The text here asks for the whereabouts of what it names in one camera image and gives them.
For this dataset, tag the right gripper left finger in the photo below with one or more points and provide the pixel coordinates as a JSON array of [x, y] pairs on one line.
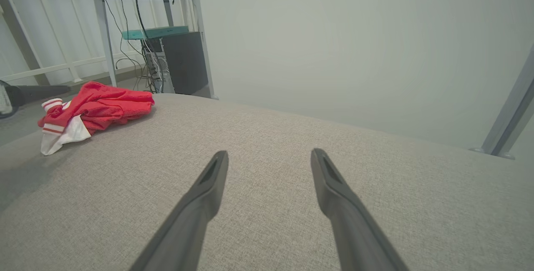
[[192, 225]]

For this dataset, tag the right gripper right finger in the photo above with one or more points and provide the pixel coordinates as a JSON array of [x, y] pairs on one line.
[[354, 233]]

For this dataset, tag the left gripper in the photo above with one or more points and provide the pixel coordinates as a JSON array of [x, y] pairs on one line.
[[14, 98]]

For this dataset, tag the red shirt with white sleeves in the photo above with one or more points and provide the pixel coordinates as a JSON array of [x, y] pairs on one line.
[[108, 106]]

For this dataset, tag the teal flat box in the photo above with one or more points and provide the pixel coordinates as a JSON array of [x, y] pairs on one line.
[[154, 32]]

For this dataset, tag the dark computer tower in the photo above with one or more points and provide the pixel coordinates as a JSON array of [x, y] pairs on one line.
[[185, 62]]

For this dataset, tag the white railing frame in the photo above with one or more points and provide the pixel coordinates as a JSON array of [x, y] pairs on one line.
[[54, 67]]

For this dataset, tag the grey metal frame strut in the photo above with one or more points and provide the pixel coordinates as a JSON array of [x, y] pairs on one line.
[[511, 112]]

